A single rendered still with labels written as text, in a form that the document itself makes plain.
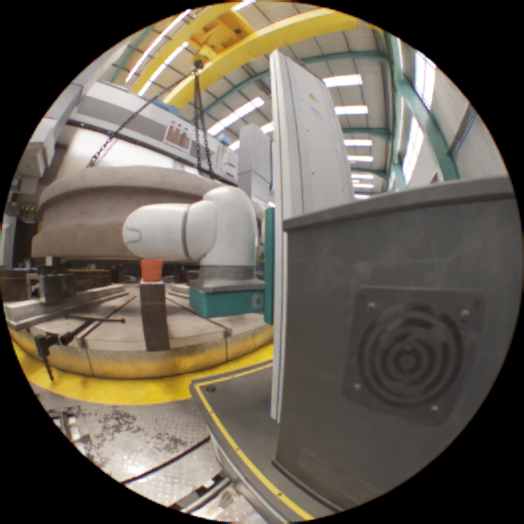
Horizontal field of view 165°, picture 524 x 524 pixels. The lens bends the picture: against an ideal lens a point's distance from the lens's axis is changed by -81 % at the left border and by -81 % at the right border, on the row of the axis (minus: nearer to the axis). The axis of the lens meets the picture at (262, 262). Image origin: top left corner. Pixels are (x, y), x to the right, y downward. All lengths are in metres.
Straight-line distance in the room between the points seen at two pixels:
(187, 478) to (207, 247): 0.84
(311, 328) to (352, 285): 0.07
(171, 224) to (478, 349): 0.53
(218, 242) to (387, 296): 0.36
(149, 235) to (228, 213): 0.21
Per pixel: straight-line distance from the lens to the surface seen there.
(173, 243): 0.46
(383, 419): 0.22
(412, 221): 0.17
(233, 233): 0.43
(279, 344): 0.45
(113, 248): 1.76
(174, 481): 0.87
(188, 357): 1.38
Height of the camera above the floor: 0.78
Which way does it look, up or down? 2 degrees up
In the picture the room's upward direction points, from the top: straight up
